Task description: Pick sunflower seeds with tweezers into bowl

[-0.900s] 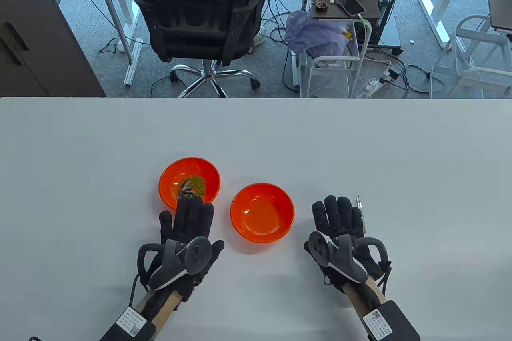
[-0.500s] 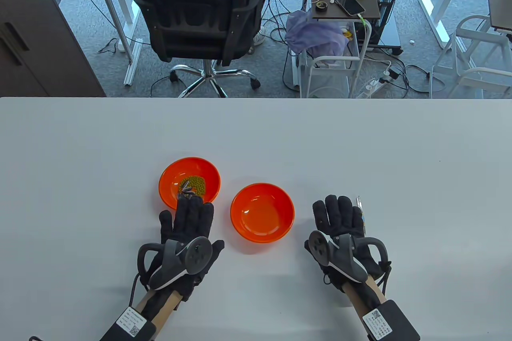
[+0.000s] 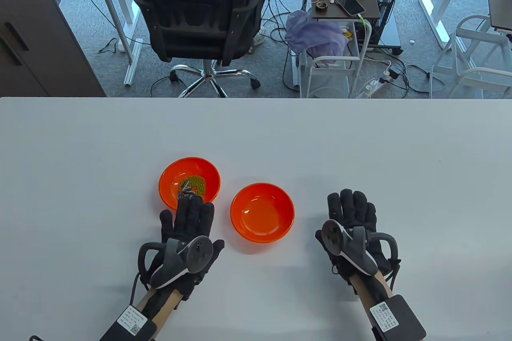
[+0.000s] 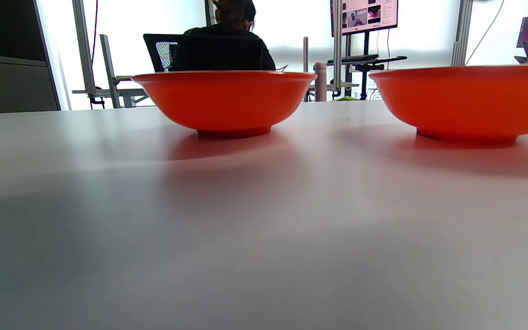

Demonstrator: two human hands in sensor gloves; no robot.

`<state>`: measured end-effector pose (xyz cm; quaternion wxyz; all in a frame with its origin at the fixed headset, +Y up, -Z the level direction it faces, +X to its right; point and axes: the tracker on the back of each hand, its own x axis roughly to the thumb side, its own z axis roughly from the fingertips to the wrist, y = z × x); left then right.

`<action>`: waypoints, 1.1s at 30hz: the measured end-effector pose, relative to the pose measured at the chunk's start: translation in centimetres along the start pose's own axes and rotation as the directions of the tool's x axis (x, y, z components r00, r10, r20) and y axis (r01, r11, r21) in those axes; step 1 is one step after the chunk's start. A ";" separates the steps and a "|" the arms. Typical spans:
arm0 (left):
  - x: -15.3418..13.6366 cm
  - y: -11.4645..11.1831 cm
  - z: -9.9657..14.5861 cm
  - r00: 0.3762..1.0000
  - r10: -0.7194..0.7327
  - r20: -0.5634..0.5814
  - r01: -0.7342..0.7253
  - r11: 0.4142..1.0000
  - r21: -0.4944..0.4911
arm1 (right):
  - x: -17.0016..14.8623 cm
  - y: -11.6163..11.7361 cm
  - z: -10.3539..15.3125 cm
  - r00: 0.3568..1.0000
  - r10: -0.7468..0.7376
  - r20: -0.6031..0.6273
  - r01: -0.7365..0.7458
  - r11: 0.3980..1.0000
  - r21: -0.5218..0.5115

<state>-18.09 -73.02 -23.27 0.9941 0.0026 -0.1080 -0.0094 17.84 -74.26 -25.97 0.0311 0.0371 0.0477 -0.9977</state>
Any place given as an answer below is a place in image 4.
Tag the orange bowl with green beans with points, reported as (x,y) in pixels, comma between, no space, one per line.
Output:
(225,98)

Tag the orange plastic bowl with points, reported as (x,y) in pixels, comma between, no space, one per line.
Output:
(465,101)

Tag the pink bottle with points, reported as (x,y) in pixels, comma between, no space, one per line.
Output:
(320,82)

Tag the green squeegee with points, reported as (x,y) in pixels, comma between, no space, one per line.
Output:
(346,98)

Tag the black office chair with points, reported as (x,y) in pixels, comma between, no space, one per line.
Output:
(200,55)

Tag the black monitor stand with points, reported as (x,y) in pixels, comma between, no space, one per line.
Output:
(365,64)

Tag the computer monitor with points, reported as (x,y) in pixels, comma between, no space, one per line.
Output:
(367,16)

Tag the dark brown cabinet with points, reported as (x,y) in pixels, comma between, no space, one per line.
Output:
(12,55)

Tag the thin aluminium post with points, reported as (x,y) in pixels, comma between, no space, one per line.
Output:
(305,55)

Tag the aluminium frame post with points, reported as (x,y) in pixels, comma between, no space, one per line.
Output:
(337,46)

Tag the grey metal desk frame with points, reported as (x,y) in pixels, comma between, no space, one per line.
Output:
(83,46)

